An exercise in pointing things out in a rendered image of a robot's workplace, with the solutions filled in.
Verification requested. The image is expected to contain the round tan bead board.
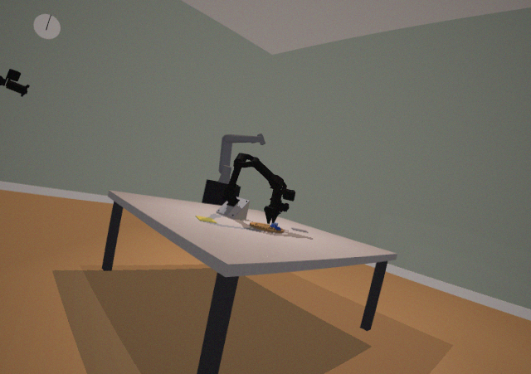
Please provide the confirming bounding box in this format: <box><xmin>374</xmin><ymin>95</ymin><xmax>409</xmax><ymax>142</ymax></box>
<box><xmin>250</xmin><ymin>222</ymin><xmax>284</xmax><ymax>233</ymax></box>

